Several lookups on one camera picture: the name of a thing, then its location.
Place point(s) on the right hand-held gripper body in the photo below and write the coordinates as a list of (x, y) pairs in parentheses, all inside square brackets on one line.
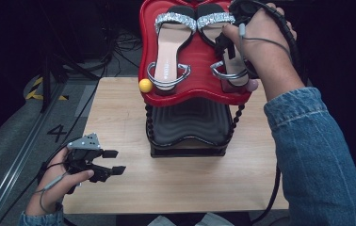
[(243, 11)]

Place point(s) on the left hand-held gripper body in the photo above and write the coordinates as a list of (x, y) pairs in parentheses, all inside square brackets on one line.
[(82, 157)]

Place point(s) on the red and black shoe rack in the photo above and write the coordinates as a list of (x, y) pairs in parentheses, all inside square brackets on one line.
[(199, 59)]

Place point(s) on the person's right hand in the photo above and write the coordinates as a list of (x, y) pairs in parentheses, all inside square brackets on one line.
[(267, 47)]

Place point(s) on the person's left hand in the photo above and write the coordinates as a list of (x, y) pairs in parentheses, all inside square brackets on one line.
[(56, 191)]

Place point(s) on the person's light trousers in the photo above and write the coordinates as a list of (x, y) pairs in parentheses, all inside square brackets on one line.
[(173, 220)]

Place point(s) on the yellow and black floor tape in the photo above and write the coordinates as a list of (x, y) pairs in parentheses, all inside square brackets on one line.
[(36, 91)]

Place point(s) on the black metal stand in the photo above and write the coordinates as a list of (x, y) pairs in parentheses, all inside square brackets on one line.
[(45, 78)]

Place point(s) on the metal floor rail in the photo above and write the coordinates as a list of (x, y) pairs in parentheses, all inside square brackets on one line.
[(12, 157)]

